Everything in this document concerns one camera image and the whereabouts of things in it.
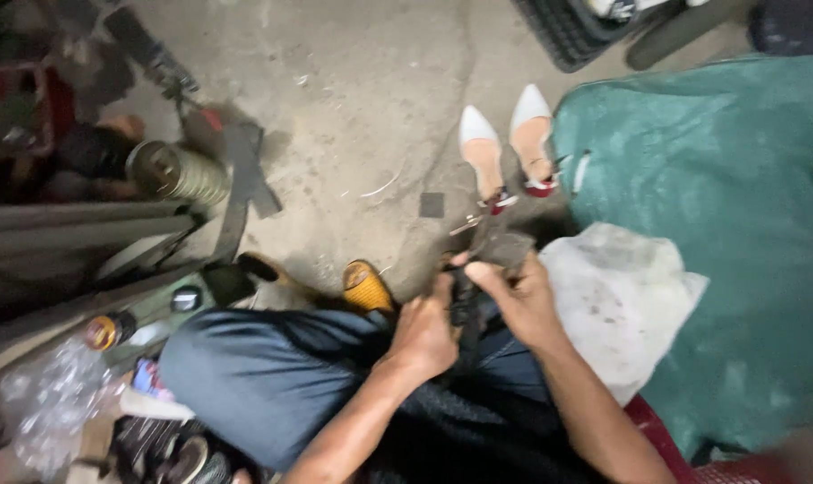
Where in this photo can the person's left hand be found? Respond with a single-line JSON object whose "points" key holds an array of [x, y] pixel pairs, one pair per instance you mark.
{"points": [[421, 335]]}

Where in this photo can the person's right hand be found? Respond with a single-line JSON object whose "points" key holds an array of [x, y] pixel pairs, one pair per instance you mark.
{"points": [[524, 302]]}

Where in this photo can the yellow sandal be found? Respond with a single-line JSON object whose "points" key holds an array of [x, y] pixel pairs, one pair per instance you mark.
{"points": [[366, 288]]}

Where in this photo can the white plastic bag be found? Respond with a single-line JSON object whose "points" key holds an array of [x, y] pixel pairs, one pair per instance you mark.
{"points": [[618, 302]]}

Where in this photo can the black cloth on lap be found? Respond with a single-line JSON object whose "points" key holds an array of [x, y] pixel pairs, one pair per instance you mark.
{"points": [[474, 437]]}

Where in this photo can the small dark rubber square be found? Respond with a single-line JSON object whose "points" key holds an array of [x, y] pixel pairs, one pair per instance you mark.
{"points": [[432, 205]]}

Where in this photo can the white pointed high-heel shoe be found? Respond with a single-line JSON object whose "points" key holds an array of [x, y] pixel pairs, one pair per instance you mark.
{"points": [[534, 138], [484, 156]]}

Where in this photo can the person's blue trousers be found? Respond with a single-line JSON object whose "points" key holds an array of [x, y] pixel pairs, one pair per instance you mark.
{"points": [[272, 376]]}

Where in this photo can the green tarpaulin cover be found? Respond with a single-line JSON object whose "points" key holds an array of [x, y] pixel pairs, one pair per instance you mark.
{"points": [[716, 222]]}

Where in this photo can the red plastic stool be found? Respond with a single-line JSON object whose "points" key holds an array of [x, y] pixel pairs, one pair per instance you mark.
{"points": [[689, 457]]}

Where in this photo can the dark rubber strip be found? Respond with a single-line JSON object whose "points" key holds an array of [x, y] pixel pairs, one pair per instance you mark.
{"points": [[242, 188]]}

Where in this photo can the pile of shoes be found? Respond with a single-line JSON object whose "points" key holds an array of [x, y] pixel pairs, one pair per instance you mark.
{"points": [[171, 450]]}

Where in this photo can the black plastic crate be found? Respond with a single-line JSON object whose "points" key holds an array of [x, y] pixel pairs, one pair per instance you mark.
{"points": [[574, 27]]}

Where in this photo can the metal spool of thread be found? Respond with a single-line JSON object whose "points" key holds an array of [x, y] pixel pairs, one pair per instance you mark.
{"points": [[178, 173]]}

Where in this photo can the orange-capped glue bottle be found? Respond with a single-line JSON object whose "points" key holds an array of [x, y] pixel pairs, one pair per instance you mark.
{"points": [[109, 331]]}

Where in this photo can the grey metal bars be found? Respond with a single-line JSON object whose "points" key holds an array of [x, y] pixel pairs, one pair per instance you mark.
{"points": [[77, 228]]}

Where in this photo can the crumpled clear plastic bag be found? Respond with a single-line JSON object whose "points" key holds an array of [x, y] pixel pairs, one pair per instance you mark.
{"points": [[57, 403]]}

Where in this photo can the red plastic crate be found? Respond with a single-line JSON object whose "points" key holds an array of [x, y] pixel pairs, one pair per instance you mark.
{"points": [[16, 107]]}

